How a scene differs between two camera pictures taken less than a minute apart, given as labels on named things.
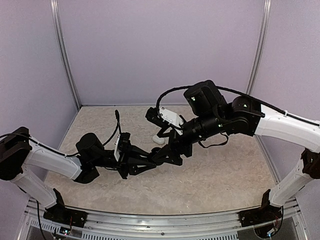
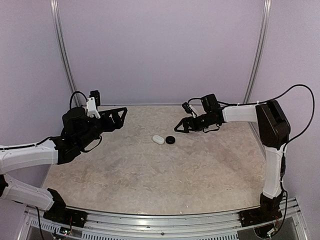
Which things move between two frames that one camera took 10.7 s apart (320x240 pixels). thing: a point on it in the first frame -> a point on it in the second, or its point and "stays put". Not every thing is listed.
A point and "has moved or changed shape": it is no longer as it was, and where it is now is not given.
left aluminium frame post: x=64 y=52 stays put
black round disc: x=154 y=151 has moved or changed shape
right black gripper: x=175 y=140 -> x=185 y=121
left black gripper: x=131 y=152 -> x=117 y=123
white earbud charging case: x=159 y=140 stays put
